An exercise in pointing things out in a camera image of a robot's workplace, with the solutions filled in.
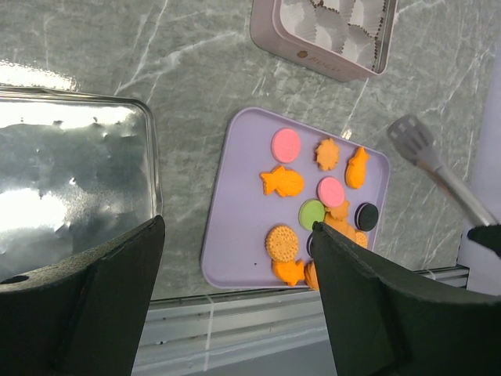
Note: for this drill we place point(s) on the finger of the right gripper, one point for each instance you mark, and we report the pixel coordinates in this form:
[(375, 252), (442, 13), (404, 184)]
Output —
[(488, 237)]

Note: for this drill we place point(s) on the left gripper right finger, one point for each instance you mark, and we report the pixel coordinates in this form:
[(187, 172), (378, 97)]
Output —
[(383, 319)]

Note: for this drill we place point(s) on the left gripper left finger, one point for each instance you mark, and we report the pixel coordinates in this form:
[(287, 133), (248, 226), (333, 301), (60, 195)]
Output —
[(84, 315)]

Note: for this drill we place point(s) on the metal tongs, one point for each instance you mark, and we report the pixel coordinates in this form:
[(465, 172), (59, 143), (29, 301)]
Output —
[(415, 143)]

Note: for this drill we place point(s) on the orange pineapple cookie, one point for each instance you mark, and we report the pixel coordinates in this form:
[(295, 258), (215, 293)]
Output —
[(355, 173)]

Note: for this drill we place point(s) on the pink round cookie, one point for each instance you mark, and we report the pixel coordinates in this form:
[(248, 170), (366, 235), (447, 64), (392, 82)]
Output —
[(330, 192), (285, 145)]

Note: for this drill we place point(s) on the orange fish cookie bottom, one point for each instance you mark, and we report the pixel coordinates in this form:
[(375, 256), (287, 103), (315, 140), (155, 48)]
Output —
[(291, 273)]

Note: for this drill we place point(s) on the orange fish cookie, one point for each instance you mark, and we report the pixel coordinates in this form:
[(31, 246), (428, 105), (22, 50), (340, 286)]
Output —
[(283, 181), (291, 273)]

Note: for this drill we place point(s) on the black sandwich cookie centre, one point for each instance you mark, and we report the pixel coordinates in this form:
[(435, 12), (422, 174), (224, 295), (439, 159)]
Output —
[(309, 245)]

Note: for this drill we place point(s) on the black sandwich cookie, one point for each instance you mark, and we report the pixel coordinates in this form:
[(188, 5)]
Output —
[(366, 216), (309, 245)]

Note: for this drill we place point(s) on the black sandwich cookie right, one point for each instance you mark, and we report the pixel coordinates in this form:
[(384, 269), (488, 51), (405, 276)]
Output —
[(366, 216)]

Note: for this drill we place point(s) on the orange round waffle cookie left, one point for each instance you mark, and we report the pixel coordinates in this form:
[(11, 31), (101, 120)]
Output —
[(282, 244)]

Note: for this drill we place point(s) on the green round cookie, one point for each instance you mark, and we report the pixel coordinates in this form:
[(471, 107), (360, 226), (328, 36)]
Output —
[(311, 211)]

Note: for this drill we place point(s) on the lilac plastic tray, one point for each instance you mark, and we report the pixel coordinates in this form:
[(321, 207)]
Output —
[(241, 215)]

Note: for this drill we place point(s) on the pink cookie tin box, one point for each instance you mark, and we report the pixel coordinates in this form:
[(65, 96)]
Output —
[(345, 40)]

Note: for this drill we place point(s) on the aluminium rail frame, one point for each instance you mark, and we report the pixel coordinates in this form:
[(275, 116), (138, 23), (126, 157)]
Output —
[(185, 336)]

